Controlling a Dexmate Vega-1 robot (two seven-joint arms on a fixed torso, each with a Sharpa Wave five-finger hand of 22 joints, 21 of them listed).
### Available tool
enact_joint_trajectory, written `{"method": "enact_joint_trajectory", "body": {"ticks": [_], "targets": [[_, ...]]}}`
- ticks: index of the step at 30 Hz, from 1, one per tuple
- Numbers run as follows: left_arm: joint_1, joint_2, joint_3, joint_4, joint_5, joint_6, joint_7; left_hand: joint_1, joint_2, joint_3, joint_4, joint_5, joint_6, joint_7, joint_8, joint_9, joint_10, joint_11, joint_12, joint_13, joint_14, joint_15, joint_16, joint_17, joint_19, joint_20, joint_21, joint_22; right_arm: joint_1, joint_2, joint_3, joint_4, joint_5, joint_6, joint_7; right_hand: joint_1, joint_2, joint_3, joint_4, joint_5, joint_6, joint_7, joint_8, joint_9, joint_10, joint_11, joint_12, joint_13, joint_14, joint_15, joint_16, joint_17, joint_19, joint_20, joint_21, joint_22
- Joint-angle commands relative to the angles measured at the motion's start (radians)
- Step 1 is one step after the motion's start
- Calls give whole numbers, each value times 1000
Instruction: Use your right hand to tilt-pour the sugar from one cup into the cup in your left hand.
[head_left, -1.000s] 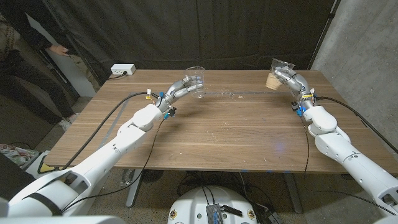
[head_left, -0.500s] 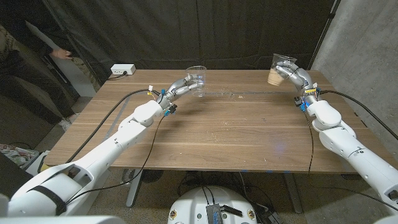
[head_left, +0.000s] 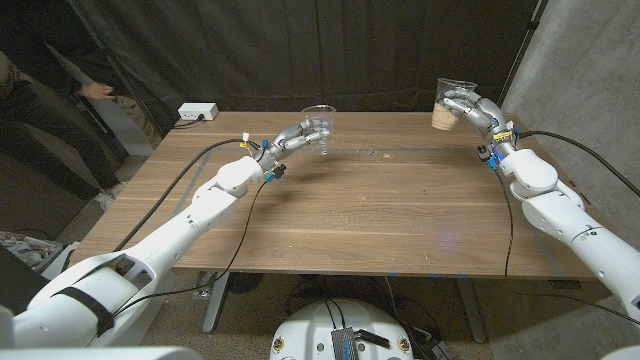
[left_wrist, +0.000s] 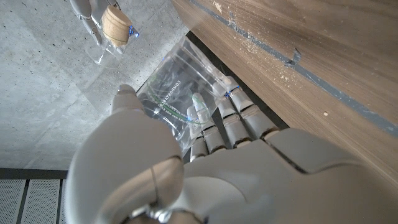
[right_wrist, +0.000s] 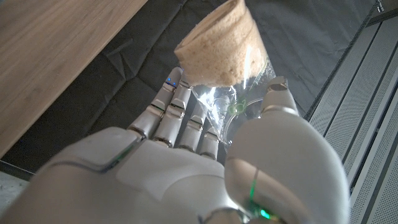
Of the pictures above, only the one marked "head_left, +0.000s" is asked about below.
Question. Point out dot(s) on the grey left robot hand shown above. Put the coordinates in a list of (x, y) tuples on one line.
[(292, 140)]

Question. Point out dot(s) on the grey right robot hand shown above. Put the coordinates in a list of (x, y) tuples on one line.
[(487, 117)]

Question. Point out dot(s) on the clear plastic cup with sugar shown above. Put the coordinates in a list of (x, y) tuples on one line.
[(442, 120)]

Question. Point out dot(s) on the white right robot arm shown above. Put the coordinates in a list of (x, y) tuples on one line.
[(565, 215)]

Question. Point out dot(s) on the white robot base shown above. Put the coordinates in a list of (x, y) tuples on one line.
[(310, 330)]

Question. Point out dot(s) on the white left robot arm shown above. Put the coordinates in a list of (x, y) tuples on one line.
[(165, 240)]

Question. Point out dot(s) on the black backdrop curtain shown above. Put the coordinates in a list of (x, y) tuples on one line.
[(320, 50)]

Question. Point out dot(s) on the white power strip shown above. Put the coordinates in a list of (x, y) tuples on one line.
[(197, 110)]

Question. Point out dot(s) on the black round fan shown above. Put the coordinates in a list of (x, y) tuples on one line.
[(243, 282)]

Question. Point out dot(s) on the grey table leg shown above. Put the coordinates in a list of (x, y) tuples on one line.
[(216, 305), (472, 310)]

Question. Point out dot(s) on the grey electronics box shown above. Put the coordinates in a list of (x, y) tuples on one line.
[(345, 345)]

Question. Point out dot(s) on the person in olive sweater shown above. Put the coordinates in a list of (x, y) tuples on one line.
[(50, 130)]

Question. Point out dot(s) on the white and yellow floor item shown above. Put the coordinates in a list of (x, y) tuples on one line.
[(55, 260)]

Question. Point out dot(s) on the white robot torso edge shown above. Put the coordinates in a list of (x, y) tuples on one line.
[(100, 354)]

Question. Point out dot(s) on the colourful cloth pile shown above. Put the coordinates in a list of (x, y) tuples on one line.
[(25, 247)]

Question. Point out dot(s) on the black chair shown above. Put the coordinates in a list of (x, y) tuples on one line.
[(17, 285)]

